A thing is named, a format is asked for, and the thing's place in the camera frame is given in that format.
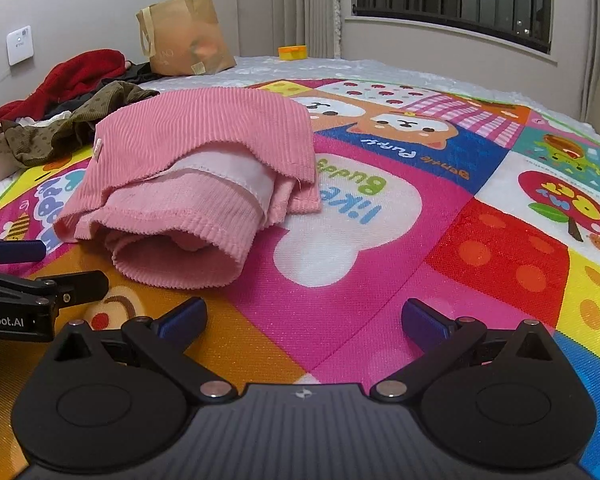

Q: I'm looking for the olive dotted garment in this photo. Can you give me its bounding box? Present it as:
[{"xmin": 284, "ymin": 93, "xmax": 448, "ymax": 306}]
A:
[{"xmin": 0, "ymin": 81, "xmax": 161, "ymax": 168}]

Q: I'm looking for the red garment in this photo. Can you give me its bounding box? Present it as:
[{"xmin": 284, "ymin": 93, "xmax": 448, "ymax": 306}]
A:
[{"xmin": 0, "ymin": 50, "xmax": 131, "ymax": 138}]

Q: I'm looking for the black garment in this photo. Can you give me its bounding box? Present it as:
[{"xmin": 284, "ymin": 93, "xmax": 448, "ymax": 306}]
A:
[{"xmin": 45, "ymin": 62, "xmax": 153, "ymax": 116}]

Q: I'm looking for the pink corduroy garment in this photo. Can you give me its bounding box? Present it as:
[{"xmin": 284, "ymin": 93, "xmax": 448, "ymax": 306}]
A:
[{"xmin": 55, "ymin": 86, "xmax": 323, "ymax": 290}]

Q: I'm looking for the white curtain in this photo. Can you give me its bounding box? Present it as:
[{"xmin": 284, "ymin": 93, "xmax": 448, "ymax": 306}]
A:
[{"xmin": 237, "ymin": 0, "xmax": 343, "ymax": 58}]

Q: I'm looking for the colourful cartoon play mat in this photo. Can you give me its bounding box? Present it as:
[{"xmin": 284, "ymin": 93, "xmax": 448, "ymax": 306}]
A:
[{"xmin": 0, "ymin": 77, "xmax": 600, "ymax": 480}]

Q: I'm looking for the white wall switch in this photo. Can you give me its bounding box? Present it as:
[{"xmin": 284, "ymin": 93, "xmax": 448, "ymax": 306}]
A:
[{"xmin": 6, "ymin": 25, "xmax": 34, "ymax": 67}]

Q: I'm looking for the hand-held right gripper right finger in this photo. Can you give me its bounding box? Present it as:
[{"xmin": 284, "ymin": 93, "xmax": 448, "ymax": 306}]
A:
[{"xmin": 370, "ymin": 298, "xmax": 556, "ymax": 403}]

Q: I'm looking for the brown paper bag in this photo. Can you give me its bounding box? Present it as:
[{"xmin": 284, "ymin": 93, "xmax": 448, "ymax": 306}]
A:
[{"xmin": 136, "ymin": 0, "xmax": 238, "ymax": 77}]

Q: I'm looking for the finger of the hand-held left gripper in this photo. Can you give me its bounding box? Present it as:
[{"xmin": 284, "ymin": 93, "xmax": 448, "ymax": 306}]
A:
[
  {"xmin": 0, "ymin": 234, "xmax": 47, "ymax": 267},
  {"xmin": 0, "ymin": 269, "xmax": 110, "ymax": 311}
]

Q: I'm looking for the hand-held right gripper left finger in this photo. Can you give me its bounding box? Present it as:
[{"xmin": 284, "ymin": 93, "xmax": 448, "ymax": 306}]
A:
[{"xmin": 55, "ymin": 297, "xmax": 246, "ymax": 403}]

